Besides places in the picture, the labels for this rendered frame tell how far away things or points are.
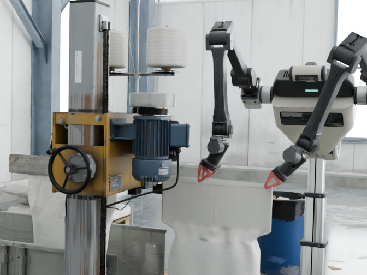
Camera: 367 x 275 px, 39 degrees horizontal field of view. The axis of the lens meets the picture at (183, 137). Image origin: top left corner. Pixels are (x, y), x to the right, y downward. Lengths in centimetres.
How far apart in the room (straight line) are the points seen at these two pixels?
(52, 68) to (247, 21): 427
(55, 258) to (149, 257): 58
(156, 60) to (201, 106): 869
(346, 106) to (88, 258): 133
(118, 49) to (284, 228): 261
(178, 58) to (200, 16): 885
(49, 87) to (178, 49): 618
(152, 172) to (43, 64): 643
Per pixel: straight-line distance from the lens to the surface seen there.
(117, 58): 221
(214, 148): 215
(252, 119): 1045
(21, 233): 322
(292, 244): 447
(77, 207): 205
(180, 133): 197
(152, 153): 196
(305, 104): 256
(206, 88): 1072
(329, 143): 267
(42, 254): 249
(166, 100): 194
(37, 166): 269
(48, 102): 820
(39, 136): 830
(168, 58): 208
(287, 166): 216
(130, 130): 199
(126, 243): 286
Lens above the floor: 136
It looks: 3 degrees down
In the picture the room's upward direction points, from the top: 1 degrees clockwise
